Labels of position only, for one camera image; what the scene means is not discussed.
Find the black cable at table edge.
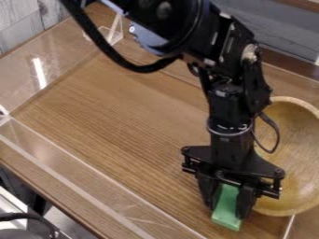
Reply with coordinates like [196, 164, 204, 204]
[0, 212, 64, 239]

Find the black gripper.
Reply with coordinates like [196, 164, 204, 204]
[180, 133, 285, 219]

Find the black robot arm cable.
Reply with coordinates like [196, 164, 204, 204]
[60, 0, 181, 75]

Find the green rectangular block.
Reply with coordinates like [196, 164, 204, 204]
[210, 184, 241, 232]

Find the light wooden bowl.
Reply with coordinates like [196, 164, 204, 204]
[253, 96, 319, 217]

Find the clear acrylic tray wall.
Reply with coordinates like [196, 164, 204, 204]
[0, 10, 319, 239]

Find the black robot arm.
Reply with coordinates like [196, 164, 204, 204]
[102, 0, 285, 219]

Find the clear acrylic corner bracket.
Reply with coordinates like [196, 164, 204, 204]
[82, 12, 124, 47]

